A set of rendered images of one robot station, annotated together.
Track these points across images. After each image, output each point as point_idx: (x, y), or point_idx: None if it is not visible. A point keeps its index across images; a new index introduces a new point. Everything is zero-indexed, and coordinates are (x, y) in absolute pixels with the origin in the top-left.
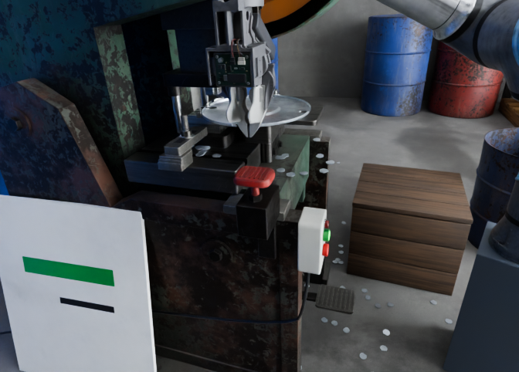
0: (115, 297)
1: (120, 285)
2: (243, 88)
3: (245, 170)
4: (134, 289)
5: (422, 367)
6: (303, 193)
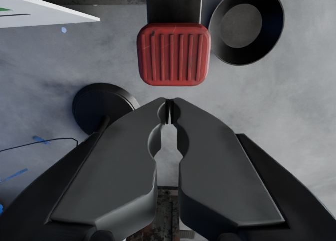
0: (21, 12)
1: (17, 9)
2: (147, 215)
3: (153, 53)
4: (34, 8)
5: None
6: None
